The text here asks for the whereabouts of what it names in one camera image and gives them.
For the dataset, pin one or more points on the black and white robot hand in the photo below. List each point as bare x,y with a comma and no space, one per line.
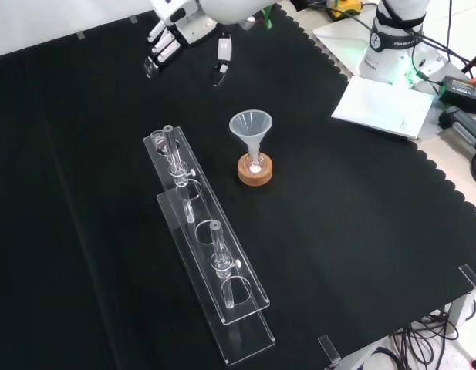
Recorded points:
191,27

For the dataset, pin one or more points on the clear plastic funnel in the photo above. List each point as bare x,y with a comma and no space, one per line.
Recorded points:
250,127

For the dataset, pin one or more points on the clear round-bottom flask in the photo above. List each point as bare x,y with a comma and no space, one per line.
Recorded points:
254,165

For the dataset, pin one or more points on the clear funnel stand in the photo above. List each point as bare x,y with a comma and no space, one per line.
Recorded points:
206,239

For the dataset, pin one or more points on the grey tape piece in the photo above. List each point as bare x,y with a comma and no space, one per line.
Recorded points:
133,18
80,35

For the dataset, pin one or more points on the yellow stop button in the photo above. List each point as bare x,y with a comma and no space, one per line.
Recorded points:
343,7

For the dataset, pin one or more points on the black cloth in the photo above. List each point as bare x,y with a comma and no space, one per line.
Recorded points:
183,216

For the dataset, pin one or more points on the pale board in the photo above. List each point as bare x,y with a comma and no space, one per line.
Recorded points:
384,108

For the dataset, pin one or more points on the black power adapter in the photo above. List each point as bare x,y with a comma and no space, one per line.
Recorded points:
462,89

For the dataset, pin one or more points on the clear table clamp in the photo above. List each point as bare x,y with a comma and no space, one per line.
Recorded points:
329,348
470,276

